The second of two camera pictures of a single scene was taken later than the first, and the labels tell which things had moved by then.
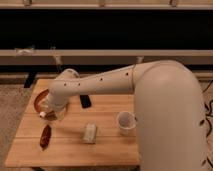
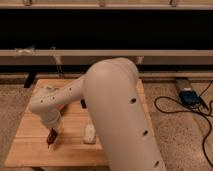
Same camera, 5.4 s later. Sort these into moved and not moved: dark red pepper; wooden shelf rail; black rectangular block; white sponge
Moved: dark red pepper
Not moved: wooden shelf rail; black rectangular block; white sponge
